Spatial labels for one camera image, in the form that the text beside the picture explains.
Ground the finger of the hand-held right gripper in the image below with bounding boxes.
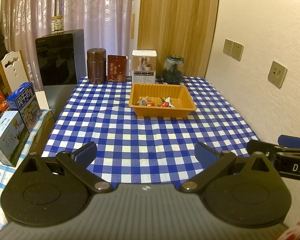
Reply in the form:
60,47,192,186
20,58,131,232
246,139,278,161
277,135,300,153

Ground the orange plastic tray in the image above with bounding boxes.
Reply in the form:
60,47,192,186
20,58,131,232
129,83,197,118

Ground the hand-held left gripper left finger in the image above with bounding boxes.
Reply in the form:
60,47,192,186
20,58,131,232
17,141,114,194

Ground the green glass jar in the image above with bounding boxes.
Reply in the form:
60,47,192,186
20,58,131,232
163,55,185,85

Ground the pale patterned curtain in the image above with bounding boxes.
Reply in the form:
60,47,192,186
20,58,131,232
0,0,136,91

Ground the blue milk carton box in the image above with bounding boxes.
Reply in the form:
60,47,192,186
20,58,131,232
6,82,43,134

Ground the dark red printed pouch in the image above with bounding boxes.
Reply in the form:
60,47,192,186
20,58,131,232
107,55,128,83

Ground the brown metal canister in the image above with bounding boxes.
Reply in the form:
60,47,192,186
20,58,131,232
87,48,108,85

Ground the light blue milk box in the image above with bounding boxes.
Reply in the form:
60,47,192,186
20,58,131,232
0,110,31,168

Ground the beige wall socket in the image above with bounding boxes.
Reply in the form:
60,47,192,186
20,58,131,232
231,42,244,61
223,39,234,57

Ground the white chair back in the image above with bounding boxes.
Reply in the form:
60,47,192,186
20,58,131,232
0,51,32,96

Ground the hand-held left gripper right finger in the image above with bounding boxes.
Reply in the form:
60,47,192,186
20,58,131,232
180,141,281,195

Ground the red and white cloth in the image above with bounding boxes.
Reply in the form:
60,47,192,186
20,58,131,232
281,221,300,240

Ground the glass jar with gold lid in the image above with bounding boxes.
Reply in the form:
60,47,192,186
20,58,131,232
51,16,65,34

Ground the white product box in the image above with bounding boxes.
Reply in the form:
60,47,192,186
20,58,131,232
131,50,157,84

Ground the blue checked tablecloth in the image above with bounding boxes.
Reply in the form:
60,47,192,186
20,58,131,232
41,76,262,183

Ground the wooden wardrobe panel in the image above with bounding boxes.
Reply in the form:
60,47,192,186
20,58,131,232
137,0,221,78

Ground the black glossy appliance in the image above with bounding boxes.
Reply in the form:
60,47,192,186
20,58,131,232
35,29,87,87

